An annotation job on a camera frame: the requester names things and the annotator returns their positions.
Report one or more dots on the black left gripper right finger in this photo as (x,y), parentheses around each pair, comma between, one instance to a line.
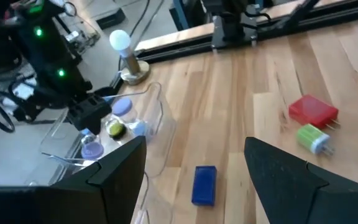
(291,193)

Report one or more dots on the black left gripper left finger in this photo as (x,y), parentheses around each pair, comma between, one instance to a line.
(113,186)

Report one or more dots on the black capped yellow sand hourglass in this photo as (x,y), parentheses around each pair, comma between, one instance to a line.
(116,129)

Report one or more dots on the red wall charger with prongs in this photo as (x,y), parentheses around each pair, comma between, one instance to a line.
(312,110)

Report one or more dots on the blue rectangular case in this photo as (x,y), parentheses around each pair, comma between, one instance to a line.
(204,186)

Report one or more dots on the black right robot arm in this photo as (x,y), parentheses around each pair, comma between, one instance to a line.
(51,53)

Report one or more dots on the green and white charger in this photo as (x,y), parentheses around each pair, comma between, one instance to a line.
(309,137)

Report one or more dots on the white bulb lamp wooden base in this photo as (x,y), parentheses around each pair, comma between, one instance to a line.
(120,40)

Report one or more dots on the blue grey metal table frame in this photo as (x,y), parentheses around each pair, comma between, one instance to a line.
(180,15)

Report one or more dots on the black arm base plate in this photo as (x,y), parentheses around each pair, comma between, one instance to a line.
(228,34)

